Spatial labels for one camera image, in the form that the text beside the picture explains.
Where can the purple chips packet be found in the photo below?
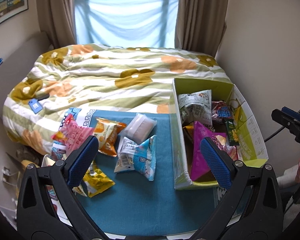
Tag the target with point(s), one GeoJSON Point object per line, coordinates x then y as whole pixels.
{"type": "Point", "coordinates": [202, 152]}

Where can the grey newsprint snack packet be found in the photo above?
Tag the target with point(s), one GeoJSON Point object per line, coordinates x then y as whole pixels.
{"type": "Point", "coordinates": [195, 106]}

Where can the translucent white snack pack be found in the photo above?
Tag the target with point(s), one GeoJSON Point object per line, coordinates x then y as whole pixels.
{"type": "Point", "coordinates": [140, 127]}

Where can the orange snack packet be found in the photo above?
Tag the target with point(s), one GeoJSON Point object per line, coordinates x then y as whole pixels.
{"type": "Point", "coordinates": [107, 136]}

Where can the green cardboard box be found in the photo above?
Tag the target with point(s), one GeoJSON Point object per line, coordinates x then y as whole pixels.
{"type": "Point", "coordinates": [180, 155]}

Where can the teal table mat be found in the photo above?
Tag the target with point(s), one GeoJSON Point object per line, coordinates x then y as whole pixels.
{"type": "Point", "coordinates": [140, 200]}

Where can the yellow white snack packet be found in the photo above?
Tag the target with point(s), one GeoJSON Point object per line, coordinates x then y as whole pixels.
{"type": "Point", "coordinates": [97, 182]}

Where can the floral striped blanket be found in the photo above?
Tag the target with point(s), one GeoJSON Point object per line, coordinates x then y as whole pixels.
{"type": "Point", "coordinates": [110, 80]}

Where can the blue white snack packet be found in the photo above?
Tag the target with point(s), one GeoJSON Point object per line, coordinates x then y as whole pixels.
{"type": "Point", "coordinates": [137, 158]}

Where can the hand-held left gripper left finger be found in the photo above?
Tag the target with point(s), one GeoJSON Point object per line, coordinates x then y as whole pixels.
{"type": "Point", "coordinates": [82, 160]}

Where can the red white blue packet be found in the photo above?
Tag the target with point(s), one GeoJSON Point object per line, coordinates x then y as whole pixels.
{"type": "Point", "coordinates": [222, 111]}

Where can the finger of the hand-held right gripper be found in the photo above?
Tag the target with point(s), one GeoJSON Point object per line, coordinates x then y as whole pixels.
{"type": "Point", "coordinates": [285, 122]}
{"type": "Point", "coordinates": [293, 114]}

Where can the dark green snack packet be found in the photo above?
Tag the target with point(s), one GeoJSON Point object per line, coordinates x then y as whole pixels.
{"type": "Point", "coordinates": [232, 132]}

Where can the pink snack packet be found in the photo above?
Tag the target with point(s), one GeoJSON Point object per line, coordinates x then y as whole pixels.
{"type": "Point", "coordinates": [75, 135]}

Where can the small black device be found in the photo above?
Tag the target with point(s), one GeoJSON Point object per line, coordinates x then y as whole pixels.
{"type": "Point", "coordinates": [43, 96]}

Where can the white wall socket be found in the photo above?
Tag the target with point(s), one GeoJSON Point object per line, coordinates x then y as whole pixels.
{"type": "Point", "coordinates": [6, 175]}

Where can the brown curtain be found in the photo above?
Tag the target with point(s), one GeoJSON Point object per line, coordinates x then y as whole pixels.
{"type": "Point", "coordinates": [200, 17]}
{"type": "Point", "coordinates": [56, 12]}

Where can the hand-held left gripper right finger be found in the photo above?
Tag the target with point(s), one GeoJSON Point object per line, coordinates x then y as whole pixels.
{"type": "Point", "coordinates": [215, 162]}

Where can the blue card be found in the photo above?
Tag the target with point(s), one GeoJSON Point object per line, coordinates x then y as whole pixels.
{"type": "Point", "coordinates": [35, 105]}

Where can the grey headboard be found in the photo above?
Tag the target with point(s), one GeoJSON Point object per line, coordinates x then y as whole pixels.
{"type": "Point", "coordinates": [17, 62]}

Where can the light grey cloth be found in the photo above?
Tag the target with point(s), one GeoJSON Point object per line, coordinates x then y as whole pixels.
{"type": "Point", "coordinates": [287, 177]}

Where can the light blue window cloth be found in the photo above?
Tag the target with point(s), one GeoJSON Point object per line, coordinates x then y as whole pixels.
{"type": "Point", "coordinates": [126, 22]}

